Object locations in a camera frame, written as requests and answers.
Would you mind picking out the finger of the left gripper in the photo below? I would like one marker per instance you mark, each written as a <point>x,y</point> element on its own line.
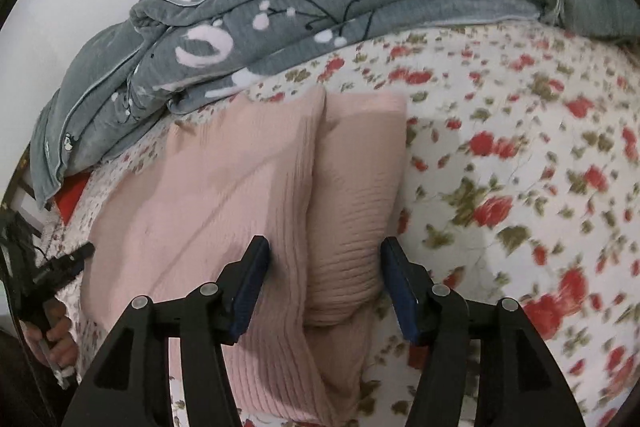
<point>62,264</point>

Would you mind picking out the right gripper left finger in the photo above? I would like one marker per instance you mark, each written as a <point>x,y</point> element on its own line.
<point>127,383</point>

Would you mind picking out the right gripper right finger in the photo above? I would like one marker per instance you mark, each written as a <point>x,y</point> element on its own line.
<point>518,381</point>

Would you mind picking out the pink knit sweater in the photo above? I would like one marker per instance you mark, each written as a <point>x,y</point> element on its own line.
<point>318,177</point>

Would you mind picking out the person's left hand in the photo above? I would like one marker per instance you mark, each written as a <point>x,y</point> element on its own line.
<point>63,349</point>

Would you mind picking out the wooden bed headboard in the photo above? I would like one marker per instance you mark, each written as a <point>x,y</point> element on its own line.
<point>20,197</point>

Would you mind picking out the red pillow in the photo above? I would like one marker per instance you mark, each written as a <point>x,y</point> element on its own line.
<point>70,192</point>

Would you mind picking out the floral bed sheet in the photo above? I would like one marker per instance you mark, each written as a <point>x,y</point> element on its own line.
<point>521,180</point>

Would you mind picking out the grey patterned quilt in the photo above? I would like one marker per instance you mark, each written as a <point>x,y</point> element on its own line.
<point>178,55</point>

